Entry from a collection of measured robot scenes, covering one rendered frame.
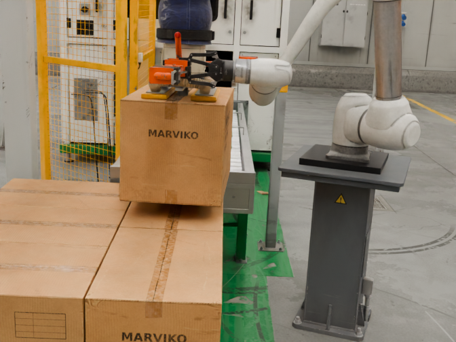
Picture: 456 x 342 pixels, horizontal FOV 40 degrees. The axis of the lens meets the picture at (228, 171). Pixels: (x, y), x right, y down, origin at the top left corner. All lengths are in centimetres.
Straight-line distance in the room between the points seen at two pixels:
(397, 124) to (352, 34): 926
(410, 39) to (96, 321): 1079
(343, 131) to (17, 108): 200
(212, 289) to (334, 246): 94
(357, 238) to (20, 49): 218
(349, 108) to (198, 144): 66
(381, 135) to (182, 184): 79
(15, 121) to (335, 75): 864
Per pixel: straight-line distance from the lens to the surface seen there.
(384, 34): 243
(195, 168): 238
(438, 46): 1239
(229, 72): 224
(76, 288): 193
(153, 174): 241
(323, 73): 1176
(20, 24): 376
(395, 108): 247
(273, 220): 365
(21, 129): 384
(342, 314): 284
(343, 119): 262
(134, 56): 417
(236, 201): 302
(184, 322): 186
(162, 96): 240
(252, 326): 286
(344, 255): 273
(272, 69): 224
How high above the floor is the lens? 137
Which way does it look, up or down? 15 degrees down
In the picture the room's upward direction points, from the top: 3 degrees clockwise
